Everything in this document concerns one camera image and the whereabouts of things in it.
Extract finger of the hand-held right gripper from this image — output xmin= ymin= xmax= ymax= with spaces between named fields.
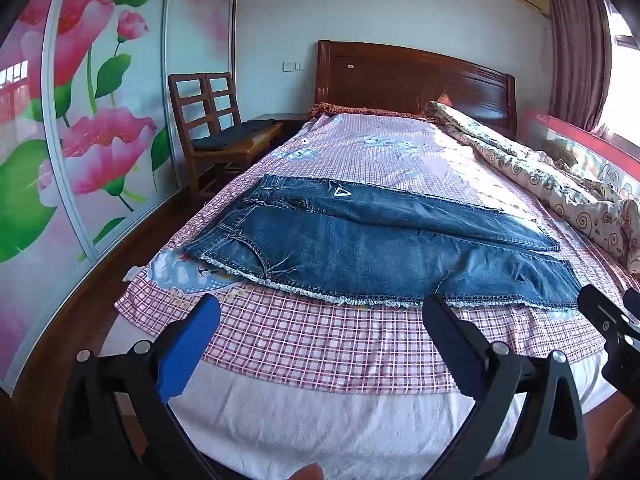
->
xmin=577 ymin=285 xmax=640 ymax=351
xmin=602 ymin=332 xmax=640 ymax=396

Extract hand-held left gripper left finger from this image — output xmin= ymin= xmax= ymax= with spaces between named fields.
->
xmin=57 ymin=294 xmax=221 ymax=480

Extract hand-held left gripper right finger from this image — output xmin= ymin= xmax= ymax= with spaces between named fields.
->
xmin=422 ymin=292 xmax=591 ymax=480

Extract blue denim pants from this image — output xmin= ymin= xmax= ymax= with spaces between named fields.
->
xmin=182 ymin=174 xmax=583 ymax=322

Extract pink plaid bed sheet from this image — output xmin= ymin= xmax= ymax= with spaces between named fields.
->
xmin=115 ymin=110 xmax=640 ymax=396

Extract white mattress cover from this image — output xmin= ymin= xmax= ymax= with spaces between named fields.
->
xmin=100 ymin=310 xmax=616 ymax=480

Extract floral swirl quilt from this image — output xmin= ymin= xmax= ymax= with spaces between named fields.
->
xmin=425 ymin=101 xmax=640 ymax=276

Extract dark seat cushion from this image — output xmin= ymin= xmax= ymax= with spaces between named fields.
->
xmin=192 ymin=119 xmax=281 ymax=151

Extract floral sliding door wardrobe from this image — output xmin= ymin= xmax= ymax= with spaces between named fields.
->
xmin=0 ymin=0 xmax=241 ymax=396

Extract window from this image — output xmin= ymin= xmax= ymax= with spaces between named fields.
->
xmin=597 ymin=0 xmax=640 ymax=161

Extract wooden chair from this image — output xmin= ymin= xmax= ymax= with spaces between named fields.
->
xmin=167 ymin=72 xmax=286 ymax=196

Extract wooden nightstand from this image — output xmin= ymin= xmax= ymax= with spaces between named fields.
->
xmin=247 ymin=112 xmax=308 ymax=133

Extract brown fringed cloth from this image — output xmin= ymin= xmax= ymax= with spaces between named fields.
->
xmin=306 ymin=102 xmax=426 ymax=120

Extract dark red curtain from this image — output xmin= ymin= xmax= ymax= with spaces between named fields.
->
xmin=542 ymin=0 xmax=613 ymax=133

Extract dark wooden headboard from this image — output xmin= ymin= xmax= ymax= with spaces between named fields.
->
xmin=314 ymin=40 xmax=518 ymax=138

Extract red bed guard rail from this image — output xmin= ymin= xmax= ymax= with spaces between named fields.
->
xmin=517 ymin=110 xmax=640 ymax=196

